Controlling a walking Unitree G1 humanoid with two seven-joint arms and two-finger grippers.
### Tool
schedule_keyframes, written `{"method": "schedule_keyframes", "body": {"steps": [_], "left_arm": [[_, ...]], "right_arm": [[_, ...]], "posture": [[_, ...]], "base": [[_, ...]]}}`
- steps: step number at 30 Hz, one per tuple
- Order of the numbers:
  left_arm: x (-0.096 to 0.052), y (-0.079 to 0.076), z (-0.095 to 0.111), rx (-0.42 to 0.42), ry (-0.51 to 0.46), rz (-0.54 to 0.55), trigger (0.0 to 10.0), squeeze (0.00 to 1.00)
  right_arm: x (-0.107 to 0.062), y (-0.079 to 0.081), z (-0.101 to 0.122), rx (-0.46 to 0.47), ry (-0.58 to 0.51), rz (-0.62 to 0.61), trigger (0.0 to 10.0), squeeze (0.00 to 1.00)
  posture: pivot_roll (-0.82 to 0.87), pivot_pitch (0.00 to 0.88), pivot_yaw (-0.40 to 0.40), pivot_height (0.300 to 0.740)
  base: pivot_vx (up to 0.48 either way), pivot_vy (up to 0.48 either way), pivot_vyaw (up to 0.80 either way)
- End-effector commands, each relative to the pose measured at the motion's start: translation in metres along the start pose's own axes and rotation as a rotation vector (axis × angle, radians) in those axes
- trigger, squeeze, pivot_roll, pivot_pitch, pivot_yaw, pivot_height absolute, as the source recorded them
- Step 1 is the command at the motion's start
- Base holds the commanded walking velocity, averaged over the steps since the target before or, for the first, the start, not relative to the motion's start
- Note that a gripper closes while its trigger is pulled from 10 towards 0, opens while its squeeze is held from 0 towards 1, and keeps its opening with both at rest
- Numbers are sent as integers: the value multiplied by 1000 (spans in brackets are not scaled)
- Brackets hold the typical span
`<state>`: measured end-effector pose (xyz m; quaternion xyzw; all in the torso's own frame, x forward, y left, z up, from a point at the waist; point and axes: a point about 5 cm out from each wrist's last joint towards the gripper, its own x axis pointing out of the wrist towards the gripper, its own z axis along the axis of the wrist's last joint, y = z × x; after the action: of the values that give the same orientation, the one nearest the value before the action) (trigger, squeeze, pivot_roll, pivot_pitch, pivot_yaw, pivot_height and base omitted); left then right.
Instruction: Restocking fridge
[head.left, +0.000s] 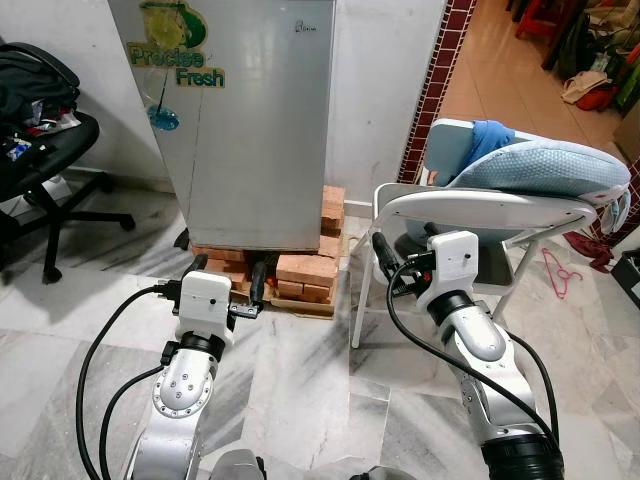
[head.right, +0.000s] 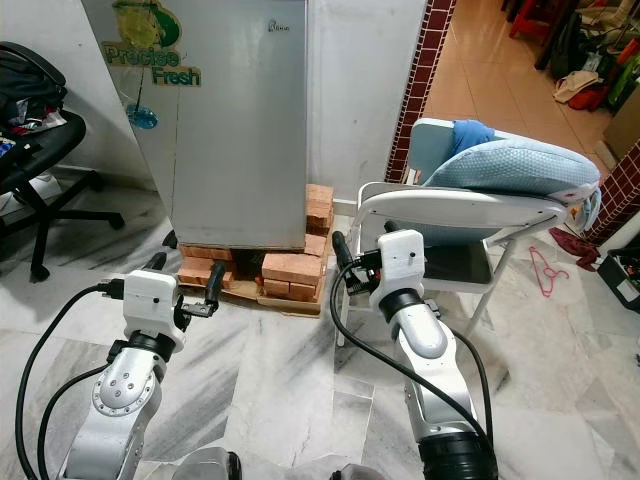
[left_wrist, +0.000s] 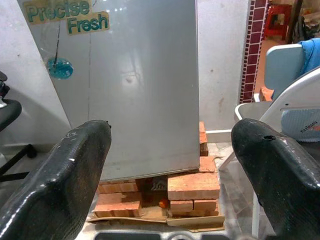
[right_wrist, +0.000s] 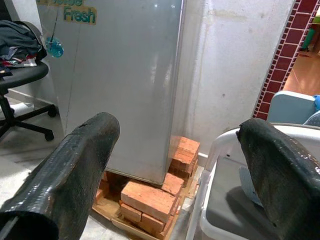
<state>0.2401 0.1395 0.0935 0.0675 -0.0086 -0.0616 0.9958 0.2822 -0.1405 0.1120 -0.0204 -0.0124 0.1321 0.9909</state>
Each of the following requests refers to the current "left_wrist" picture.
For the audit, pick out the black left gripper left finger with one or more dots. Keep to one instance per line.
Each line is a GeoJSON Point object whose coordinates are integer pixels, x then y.
{"type": "Point", "coordinates": [57, 180]}

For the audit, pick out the large red brick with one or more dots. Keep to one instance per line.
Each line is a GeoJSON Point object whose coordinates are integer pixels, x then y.
{"type": "Point", "coordinates": [192, 186]}

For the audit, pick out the red plastic stool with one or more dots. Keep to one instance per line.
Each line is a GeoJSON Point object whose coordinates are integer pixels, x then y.
{"type": "Point", "coordinates": [277, 20]}

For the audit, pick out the light wooden plank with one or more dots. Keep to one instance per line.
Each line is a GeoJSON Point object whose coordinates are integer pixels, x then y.
{"type": "Point", "coordinates": [197, 220]}

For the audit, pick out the Precise Fresh sticker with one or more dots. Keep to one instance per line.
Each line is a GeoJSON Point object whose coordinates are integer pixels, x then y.
{"type": "Point", "coordinates": [80, 22]}

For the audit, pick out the brown cardboard sheet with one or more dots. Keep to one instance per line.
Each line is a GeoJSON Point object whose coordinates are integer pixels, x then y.
{"type": "Point", "coordinates": [150, 212]}

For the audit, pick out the silver fridge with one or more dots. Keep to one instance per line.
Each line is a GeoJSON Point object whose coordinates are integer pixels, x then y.
{"type": "Point", "coordinates": [140, 87]}

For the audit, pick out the small red brick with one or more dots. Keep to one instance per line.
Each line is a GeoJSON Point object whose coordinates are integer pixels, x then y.
{"type": "Point", "coordinates": [181, 206]}
{"type": "Point", "coordinates": [205, 205]}

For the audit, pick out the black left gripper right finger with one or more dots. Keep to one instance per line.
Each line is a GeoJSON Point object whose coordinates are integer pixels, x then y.
{"type": "Point", "coordinates": [282, 180]}

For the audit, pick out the red brick stack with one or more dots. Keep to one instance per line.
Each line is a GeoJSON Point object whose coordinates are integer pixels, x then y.
{"type": "Point", "coordinates": [203, 137]}

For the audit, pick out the clear plastic storage box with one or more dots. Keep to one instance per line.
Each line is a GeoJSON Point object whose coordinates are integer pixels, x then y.
{"type": "Point", "coordinates": [237, 190]}

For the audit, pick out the white folding chair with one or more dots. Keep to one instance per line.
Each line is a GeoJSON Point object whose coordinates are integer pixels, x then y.
{"type": "Point", "coordinates": [295, 92]}

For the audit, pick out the round teal sticker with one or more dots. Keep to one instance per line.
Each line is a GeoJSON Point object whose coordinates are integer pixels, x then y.
{"type": "Point", "coordinates": [61, 68]}

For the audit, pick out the black office chair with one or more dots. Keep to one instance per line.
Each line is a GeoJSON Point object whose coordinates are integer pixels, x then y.
{"type": "Point", "coordinates": [10, 112]}

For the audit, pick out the small orange object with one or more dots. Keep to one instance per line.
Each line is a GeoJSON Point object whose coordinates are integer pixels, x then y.
{"type": "Point", "coordinates": [163, 203]}

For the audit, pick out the blue towel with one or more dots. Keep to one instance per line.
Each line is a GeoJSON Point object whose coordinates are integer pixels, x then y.
{"type": "Point", "coordinates": [311, 53]}

